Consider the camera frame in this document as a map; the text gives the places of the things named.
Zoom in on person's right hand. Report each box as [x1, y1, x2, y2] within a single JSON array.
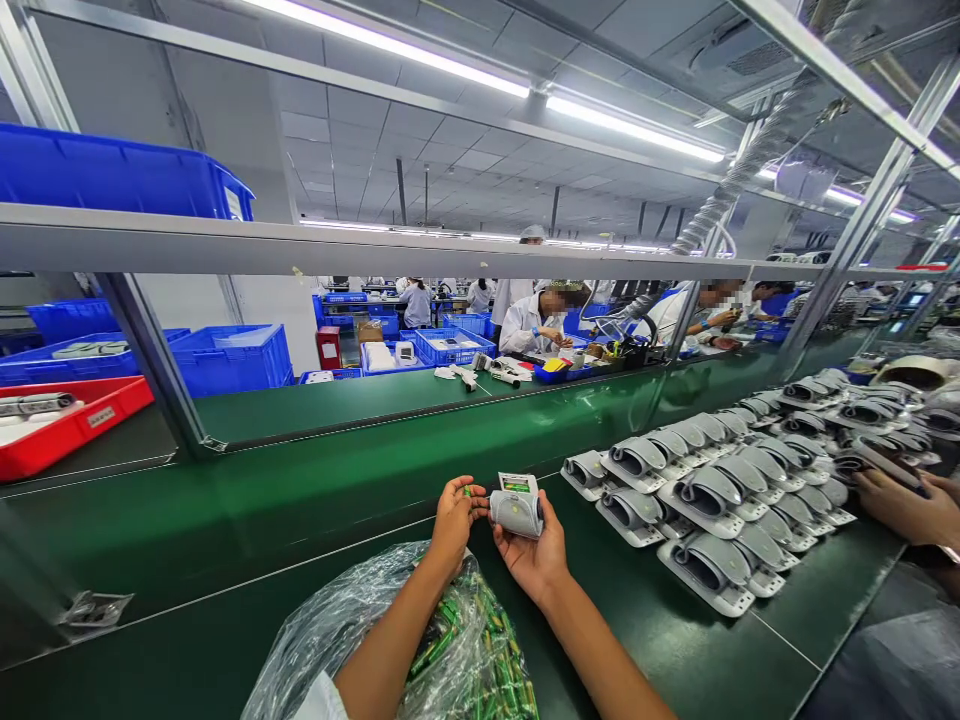
[[491, 490, 571, 610]]

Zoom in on person's left hand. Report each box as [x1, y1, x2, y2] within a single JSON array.
[[430, 476, 490, 562]]

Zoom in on grey wrist pressure monitor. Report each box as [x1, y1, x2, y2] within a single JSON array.
[[487, 471, 546, 539]]

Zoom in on green conveyor belt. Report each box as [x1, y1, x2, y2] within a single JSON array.
[[0, 328, 894, 676]]

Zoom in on plastic bag of green batteries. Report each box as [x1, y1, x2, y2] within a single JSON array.
[[239, 539, 543, 720]]

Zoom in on blue crate with white devices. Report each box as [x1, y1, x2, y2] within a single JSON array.
[[359, 326, 499, 376]]

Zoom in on small blue parts bin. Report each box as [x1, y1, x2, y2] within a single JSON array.
[[530, 358, 595, 385]]

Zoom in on rows of grey wrist monitors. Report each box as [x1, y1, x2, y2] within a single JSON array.
[[558, 366, 943, 621]]

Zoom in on stack of blue crates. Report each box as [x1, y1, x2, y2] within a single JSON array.
[[0, 298, 295, 400]]

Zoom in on red plastic tray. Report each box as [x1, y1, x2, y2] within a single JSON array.
[[0, 374, 156, 484]]

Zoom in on beige tape roll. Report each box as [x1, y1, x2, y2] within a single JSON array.
[[872, 354, 951, 393]]

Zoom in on long ceiling light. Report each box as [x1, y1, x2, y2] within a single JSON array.
[[238, 0, 730, 165]]

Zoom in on large blue plastic bin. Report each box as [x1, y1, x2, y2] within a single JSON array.
[[0, 122, 257, 223]]

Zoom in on metal shelf frame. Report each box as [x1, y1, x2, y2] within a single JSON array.
[[0, 0, 960, 460]]

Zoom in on metal corner bracket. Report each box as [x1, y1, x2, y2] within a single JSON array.
[[58, 590, 136, 628]]

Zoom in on grey flexible hose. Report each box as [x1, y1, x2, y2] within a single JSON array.
[[669, 65, 830, 258]]

